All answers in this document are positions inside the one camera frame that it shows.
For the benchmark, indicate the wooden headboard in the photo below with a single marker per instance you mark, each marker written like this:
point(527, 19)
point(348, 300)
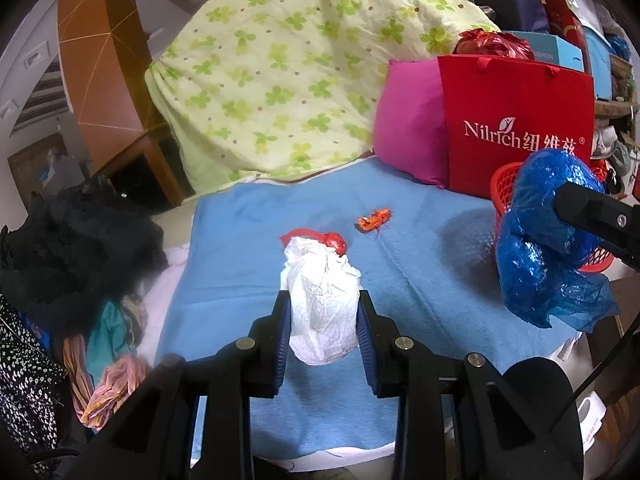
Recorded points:
point(110, 85)

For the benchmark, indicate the shiny red plastic bag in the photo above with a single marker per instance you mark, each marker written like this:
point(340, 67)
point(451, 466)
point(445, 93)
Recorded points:
point(495, 45)

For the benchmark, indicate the blue plastic bag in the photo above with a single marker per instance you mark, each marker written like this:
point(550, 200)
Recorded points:
point(535, 260)

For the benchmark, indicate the white bed sheet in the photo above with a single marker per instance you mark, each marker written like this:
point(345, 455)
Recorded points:
point(167, 280)

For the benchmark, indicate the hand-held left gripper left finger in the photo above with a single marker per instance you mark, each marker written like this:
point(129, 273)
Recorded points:
point(282, 342)

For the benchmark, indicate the black fluffy garment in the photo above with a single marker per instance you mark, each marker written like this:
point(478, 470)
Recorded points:
point(75, 250)

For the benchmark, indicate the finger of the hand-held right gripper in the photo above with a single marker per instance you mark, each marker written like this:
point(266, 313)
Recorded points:
point(627, 259)
point(595, 210)

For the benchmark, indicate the white plastic bag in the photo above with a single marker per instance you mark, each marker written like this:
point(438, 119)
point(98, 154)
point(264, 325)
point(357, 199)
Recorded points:
point(322, 300)

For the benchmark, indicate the wooden door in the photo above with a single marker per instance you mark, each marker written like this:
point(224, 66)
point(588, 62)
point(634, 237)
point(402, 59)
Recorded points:
point(30, 165)

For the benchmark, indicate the knotted red plastic bag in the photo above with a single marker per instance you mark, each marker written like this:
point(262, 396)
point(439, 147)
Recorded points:
point(335, 243)

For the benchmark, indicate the black white dotted cloth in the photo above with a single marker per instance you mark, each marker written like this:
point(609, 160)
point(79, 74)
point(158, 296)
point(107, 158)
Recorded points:
point(30, 385)

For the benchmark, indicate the teal cloth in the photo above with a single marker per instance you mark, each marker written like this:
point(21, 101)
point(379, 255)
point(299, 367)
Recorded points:
point(107, 330)

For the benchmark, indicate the green clover quilt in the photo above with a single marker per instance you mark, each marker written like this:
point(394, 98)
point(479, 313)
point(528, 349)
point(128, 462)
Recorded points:
point(275, 60)

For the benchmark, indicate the blue blanket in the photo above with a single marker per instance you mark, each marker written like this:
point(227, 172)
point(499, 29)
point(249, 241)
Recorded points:
point(425, 270)

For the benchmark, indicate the light blue box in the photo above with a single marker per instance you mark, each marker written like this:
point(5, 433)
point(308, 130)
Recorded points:
point(560, 52)

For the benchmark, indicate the pink yellow striped cloth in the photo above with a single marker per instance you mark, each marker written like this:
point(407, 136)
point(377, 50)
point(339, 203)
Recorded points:
point(110, 391)

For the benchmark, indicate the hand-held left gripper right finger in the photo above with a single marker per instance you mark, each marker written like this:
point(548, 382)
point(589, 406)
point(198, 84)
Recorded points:
point(366, 350)

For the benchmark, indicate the red mesh basket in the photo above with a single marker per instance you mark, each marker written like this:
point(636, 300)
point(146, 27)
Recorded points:
point(502, 195)

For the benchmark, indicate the white plastic container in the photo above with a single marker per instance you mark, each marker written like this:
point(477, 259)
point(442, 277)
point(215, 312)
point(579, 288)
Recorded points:
point(592, 415)

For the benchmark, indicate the pink pillow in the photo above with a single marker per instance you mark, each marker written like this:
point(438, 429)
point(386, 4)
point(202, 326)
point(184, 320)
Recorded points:
point(410, 120)

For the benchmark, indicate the red paper bag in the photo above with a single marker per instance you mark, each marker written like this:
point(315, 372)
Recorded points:
point(500, 100)

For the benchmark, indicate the dark red gift bag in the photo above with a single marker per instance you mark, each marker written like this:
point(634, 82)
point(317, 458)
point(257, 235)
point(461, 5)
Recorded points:
point(560, 15)

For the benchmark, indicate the small orange toy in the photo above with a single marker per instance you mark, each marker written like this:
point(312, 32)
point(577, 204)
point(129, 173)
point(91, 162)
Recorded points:
point(372, 221)

